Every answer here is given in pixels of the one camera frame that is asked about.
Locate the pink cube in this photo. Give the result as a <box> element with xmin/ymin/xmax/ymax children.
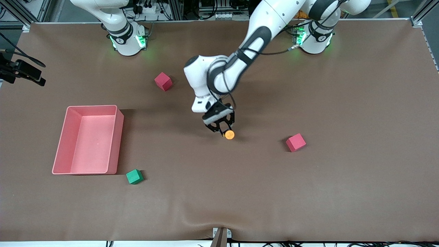
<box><xmin>286</xmin><ymin>133</ymin><xmax>307</xmax><ymax>153</ymax></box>
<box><xmin>154</xmin><ymin>72</ymin><xmax>173</xmax><ymax>92</ymax></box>

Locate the brown table mat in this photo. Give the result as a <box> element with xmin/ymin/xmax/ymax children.
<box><xmin>0</xmin><ymin>19</ymin><xmax>439</xmax><ymax>242</ymax></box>

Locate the pink plastic tray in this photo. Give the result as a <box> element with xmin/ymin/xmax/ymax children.
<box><xmin>52</xmin><ymin>105</ymin><xmax>124</xmax><ymax>175</ymax></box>

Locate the green cube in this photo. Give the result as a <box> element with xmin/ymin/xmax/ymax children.
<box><xmin>126</xmin><ymin>169</ymin><xmax>144</xmax><ymax>185</ymax></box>

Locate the white power strip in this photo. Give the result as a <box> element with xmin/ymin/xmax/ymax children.
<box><xmin>199</xmin><ymin>12</ymin><xmax>249</xmax><ymax>20</ymax></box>

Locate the white socket strip with plugs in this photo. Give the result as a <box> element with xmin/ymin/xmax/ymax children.
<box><xmin>132</xmin><ymin>0</ymin><xmax>162</xmax><ymax>14</ymax></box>

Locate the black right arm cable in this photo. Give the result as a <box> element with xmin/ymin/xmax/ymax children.
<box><xmin>0</xmin><ymin>33</ymin><xmax>46</xmax><ymax>68</ymax></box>

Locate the aluminium frame profile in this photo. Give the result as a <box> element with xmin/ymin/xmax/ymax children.
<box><xmin>0</xmin><ymin>0</ymin><xmax>35</xmax><ymax>33</ymax></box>
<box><xmin>410</xmin><ymin>0</ymin><xmax>439</xmax><ymax>28</ymax></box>

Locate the metal table edge bracket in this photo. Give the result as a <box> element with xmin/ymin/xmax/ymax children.
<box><xmin>212</xmin><ymin>227</ymin><xmax>232</xmax><ymax>247</ymax></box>

